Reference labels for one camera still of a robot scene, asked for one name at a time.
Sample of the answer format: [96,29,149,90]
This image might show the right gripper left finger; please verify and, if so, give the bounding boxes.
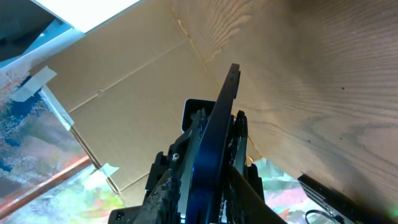
[133,169,181,224]

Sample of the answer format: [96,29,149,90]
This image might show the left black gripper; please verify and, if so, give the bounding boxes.
[108,108,248,224]

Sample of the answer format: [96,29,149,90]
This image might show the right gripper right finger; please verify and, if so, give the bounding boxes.
[224,165,286,224]

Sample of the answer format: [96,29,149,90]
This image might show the blue screen Galaxy smartphone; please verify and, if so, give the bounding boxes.
[186,63,240,224]

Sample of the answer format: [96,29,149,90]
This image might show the cardboard sheet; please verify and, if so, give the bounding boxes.
[40,1,221,206]

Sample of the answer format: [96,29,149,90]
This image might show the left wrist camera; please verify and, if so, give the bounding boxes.
[181,98,215,132]

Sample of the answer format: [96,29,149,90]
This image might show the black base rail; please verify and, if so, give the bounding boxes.
[298,174,393,224]

